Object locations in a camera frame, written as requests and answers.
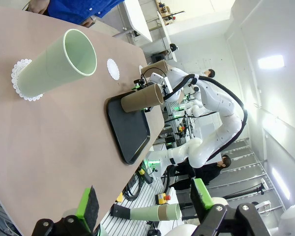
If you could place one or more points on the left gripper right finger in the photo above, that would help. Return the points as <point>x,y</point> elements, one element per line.
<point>199,196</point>

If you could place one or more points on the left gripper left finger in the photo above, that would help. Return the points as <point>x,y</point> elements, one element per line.
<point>88,209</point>

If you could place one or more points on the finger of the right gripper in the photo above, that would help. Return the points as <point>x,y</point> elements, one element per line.
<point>147,109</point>
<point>140,83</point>

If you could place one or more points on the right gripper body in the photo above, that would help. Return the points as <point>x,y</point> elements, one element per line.
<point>167,91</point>

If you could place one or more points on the brown cup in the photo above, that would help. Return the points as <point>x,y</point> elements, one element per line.
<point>137,99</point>
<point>155,68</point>

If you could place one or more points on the white lace coaster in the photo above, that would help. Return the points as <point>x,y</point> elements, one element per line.
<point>140,67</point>
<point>113,68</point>
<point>16,71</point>

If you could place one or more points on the pale green cup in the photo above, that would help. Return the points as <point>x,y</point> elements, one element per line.
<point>46,71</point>

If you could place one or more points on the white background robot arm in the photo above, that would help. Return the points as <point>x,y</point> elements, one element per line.
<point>195,109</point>

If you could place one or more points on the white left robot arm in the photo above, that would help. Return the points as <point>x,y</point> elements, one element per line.
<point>293,221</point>

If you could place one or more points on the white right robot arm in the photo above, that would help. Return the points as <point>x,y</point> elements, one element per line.
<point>216,103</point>

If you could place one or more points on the stacked green brown cups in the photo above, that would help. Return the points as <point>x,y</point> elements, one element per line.
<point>150,212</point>

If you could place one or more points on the person's left hand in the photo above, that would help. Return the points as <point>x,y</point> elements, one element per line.
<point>89,22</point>

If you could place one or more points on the person's right hand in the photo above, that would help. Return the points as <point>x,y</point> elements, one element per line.
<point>39,6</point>

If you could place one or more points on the seated person in black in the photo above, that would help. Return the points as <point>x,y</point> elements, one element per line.
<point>206,172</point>

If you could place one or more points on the black plastic tray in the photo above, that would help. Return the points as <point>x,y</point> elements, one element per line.
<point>130,132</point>

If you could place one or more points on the black cup stack holder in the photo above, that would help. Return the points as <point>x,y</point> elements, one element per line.
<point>119,212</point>

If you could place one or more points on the yellow emergency stop box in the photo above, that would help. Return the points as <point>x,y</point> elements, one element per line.
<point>163,198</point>

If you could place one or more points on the bystander with black hair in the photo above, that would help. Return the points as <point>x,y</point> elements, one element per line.
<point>210,73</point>

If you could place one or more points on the black stand with white light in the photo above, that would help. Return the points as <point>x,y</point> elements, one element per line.
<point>248,190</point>

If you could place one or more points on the white table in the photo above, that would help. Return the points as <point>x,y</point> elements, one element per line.
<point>168,37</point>
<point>137,19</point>

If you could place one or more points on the yellow black device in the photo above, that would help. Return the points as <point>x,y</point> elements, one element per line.
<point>145,175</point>

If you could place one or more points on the wooden shelf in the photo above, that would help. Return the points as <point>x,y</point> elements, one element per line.
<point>166,9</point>

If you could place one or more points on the person in blue shirt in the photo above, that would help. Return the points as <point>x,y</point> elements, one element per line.
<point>71,9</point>

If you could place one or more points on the ceiling light panel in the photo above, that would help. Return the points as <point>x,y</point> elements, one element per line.
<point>270,62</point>

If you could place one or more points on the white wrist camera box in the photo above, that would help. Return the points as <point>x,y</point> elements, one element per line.
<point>157,78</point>

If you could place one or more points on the aluminium slotted base plate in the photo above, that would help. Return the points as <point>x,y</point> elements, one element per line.
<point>127,228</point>

